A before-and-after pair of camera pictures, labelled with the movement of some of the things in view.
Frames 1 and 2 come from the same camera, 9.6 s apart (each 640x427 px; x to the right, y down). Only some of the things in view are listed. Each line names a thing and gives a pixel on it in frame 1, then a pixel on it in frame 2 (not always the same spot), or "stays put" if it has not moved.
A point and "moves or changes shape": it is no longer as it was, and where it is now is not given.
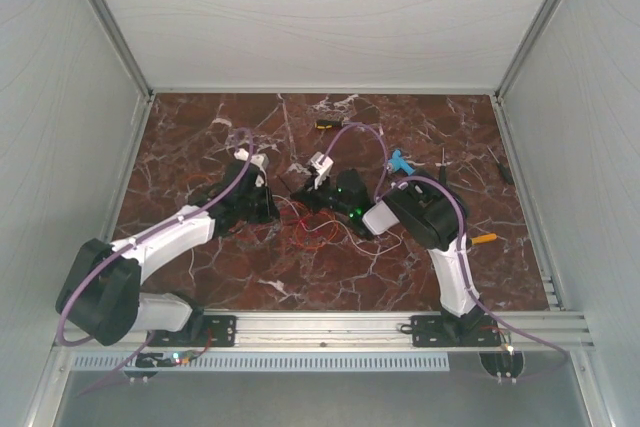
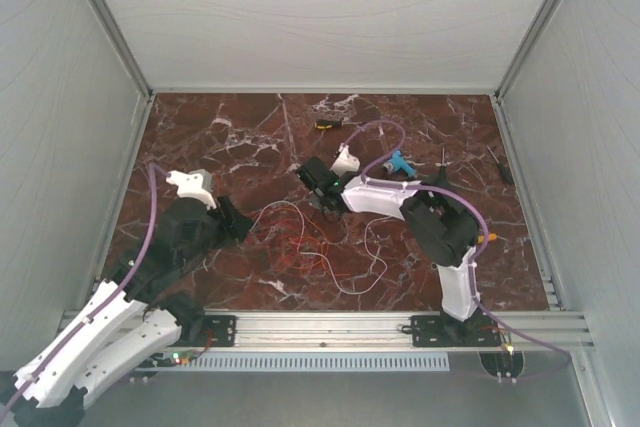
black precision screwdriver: [508, 178] stays put
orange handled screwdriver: [482, 238] stays put
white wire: [192, 262] moves or changes shape
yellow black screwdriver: [326, 124] stays put
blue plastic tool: [397, 162] stays put
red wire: [297, 221] to [299, 229]
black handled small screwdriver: [442, 169] stays put
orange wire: [302, 213] to [305, 214]
